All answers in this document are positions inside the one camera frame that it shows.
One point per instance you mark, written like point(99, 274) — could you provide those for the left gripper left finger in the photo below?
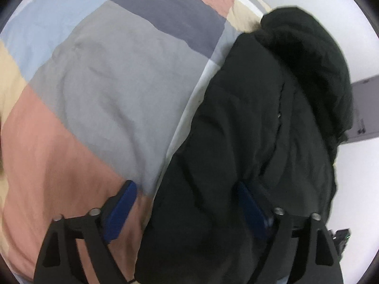
point(59, 260)

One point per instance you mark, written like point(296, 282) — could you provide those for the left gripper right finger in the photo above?
point(297, 249)

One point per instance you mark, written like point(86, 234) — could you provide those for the black puffer coat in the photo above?
point(271, 121)

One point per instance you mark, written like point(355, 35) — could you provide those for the grey door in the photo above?
point(365, 110)

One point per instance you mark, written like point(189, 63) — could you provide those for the colourful patchwork bed cover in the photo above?
point(96, 92)

